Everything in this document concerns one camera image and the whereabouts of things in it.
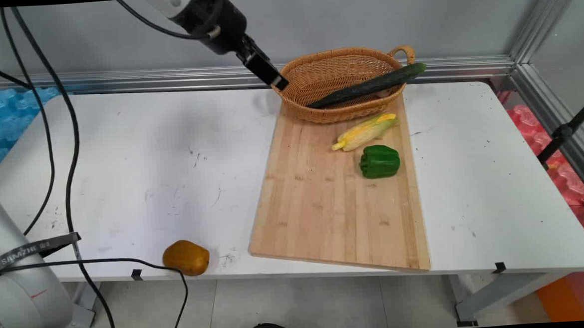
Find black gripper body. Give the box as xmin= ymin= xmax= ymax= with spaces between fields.
xmin=169 ymin=0 xmax=250 ymax=58

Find grey SAMZHE cable strap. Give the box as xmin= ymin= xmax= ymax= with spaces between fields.
xmin=0 ymin=232 xmax=83 ymax=275

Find woven wicker basket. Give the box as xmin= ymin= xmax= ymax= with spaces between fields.
xmin=270 ymin=44 xmax=419 ymax=127

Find dark green cucumber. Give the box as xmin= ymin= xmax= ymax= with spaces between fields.
xmin=304 ymin=62 xmax=428 ymax=109

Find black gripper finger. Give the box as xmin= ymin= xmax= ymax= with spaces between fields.
xmin=236 ymin=43 xmax=288 ymax=93
xmin=243 ymin=32 xmax=290 ymax=89

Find yellow corn cob with husk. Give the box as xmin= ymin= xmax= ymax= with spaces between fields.
xmin=330 ymin=112 xmax=402 ymax=153

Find black cable with white label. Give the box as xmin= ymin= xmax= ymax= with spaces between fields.
xmin=10 ymin=1 xmax=118 ymax=328

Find green bell pepper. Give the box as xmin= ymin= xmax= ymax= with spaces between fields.
xmin=358 ymin=143 xmax=402 ymax=180

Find long aluminium frame rail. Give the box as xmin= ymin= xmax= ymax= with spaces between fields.
xmin=0 ymin=47 xmax=518 ymax=105

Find brown potato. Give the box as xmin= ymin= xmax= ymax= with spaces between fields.
xmin=161 ymin=238 xmax=211 ymax=278

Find bamboo cutting board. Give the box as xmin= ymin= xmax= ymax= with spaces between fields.
xmin=240 ymin=90 xmax=432 ymax=282

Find aluminium frame post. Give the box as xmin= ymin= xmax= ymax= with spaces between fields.
xmin=506 ymin=0 xmax=584 ymax=67

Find blue bubble foam sheet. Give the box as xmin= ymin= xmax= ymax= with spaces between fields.
xmin=0 ymin=85 xmax=66 ymax=175

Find short aluminium frame rail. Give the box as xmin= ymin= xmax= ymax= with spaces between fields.
xmin=509 ymin=60 xmax=584 ymax=207

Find red bubble foam sheet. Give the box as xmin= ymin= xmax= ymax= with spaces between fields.
xmin=497 ymin=86 xmax=584 ymax=253

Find black tripod stand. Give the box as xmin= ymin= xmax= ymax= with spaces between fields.
xmin=534 ymin=98 xmax=584 ymax=170

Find grey table leg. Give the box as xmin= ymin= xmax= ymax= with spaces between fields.
xmin=68 ymin=281 xmax=104 ymax=328
xmin=448 ymin=268 xmax=577 ymax=328

